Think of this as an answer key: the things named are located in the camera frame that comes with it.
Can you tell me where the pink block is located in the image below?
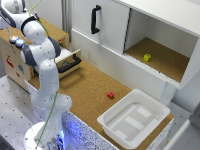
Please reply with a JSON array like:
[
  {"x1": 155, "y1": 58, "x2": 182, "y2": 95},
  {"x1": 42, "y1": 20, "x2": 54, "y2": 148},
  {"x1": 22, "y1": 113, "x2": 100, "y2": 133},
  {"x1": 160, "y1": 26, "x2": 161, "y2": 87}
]
[{"x1": 106, "y1": 91, "x2": 115, "y2": 100}]

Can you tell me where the white cabinet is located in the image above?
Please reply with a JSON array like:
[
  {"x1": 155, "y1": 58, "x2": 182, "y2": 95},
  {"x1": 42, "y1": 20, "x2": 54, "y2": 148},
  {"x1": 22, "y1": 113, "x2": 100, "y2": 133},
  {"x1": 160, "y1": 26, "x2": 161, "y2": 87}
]
[{"x1": 69, "y1": 0, "x2": 200, "y2": 108}]

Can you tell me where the wooden drawer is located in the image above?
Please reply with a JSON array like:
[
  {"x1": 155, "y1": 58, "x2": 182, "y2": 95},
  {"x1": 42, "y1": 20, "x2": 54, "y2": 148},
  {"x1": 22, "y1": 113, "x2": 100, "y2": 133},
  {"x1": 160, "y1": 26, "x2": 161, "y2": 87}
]
[{"x1": 54, "y1": 48, "x2": 83, "y2": 80}]

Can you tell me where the yellow block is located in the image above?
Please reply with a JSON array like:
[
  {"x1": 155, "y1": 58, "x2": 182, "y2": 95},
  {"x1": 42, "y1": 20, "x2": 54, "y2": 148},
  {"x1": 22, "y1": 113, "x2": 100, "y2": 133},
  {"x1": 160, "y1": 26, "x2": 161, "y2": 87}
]
[{"x1": 143, "y1": 53, "x2": 152, "y2": 63}]

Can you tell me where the white sliding door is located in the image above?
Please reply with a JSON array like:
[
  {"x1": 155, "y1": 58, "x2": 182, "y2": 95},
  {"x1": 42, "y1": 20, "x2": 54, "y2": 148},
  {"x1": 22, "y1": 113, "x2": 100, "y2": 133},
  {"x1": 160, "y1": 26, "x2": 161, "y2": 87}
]
[{"x1": 72, "y1": 0, "x2": 131, "y2": 56}]

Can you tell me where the white plastic box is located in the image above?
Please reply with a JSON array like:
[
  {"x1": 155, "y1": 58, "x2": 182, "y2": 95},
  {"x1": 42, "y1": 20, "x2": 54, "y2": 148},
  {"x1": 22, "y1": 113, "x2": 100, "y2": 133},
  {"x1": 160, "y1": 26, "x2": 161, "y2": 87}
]
[{"x1": 96, "y1": 88, "x2": 172, "y2": 150}]

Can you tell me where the blue button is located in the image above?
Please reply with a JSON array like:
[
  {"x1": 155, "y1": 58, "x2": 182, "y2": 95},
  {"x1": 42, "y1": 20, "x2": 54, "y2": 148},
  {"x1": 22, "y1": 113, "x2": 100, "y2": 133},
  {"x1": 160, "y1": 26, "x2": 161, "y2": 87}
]
[{"x1": 15, "y1": 38, "x2": 26, "y2": 48}]

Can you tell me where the wooden drawer box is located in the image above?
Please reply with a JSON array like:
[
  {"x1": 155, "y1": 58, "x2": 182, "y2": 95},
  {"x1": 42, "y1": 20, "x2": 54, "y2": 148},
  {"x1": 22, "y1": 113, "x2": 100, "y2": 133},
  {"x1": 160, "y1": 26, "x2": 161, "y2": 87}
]
[{"x1": 0, "y1": 18, "x2": 71, "y2": 92}]

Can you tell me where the black drawer handle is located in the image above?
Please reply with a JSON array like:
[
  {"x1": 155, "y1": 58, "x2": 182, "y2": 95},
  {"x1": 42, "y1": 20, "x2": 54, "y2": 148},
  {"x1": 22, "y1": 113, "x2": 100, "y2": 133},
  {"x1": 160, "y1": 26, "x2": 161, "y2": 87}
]
[{"x1": 57, "y1": 54, "x2": 83, "y2": 74}]

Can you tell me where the black door handle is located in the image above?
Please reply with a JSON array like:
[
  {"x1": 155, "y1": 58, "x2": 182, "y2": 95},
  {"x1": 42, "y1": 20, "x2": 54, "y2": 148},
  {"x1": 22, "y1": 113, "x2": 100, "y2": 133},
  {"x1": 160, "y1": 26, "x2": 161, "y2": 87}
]
[{"x1": 90, "y1": 4, "x2": 103, "y2": 35}]

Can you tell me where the green cable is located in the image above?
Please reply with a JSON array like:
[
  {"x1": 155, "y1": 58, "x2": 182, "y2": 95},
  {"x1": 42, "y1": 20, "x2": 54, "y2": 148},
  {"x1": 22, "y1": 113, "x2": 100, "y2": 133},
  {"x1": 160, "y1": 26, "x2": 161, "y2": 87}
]
[{"x1": 27, "y1": 0, "x2": 60, "y2": 149}]

